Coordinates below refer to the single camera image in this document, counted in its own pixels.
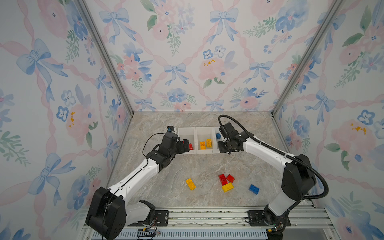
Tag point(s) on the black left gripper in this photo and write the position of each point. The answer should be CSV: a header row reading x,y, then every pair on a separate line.
x,y
186,145

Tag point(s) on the red long lego brick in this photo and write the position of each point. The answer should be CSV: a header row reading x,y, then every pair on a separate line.
x,y
223,179

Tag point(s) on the small red lego brick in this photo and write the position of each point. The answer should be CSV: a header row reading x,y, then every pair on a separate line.
x,y
230,178

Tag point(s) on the aluminium corner post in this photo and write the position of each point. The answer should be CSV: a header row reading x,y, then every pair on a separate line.
x,y
89,22
328,19

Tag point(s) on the yellow curved lego brick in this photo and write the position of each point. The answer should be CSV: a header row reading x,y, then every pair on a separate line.
x,y
202,145

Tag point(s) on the blue long lego brick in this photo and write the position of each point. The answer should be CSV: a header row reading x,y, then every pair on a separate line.
x,y
254,189

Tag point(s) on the white ribbed vent strip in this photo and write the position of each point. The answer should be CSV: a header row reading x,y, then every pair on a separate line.
x,y
197,234

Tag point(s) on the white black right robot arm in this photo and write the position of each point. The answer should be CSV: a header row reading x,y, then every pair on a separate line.
x,y
297,178

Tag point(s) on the white three-compartment bin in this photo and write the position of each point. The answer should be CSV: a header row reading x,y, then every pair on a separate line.
x,y
195,135

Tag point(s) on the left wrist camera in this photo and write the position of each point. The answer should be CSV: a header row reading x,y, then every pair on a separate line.
x,y
170,129

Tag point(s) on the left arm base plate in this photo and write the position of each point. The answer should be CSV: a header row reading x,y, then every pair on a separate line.
x,y
158,218

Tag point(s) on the yellow long lego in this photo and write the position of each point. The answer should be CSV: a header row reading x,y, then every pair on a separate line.
x,y
190,184
209,144

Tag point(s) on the right aluminium corner post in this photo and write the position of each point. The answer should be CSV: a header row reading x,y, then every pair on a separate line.
x,y
328,19

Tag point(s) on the yellow lego brick center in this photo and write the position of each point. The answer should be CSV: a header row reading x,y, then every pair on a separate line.
x,y
227,187

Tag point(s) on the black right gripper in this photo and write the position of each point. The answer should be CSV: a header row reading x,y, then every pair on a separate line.
x,y
220,148

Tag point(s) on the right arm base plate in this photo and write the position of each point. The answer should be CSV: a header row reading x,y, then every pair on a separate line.
x,y
258,218

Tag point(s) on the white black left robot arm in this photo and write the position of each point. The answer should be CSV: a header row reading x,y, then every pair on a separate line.
x,y
110,212

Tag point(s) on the left aluminium corner post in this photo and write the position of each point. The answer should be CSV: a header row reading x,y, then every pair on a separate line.
x,y
89,22

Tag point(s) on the aluminium front rail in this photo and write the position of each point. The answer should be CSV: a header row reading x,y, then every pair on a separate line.
x,y
302,216

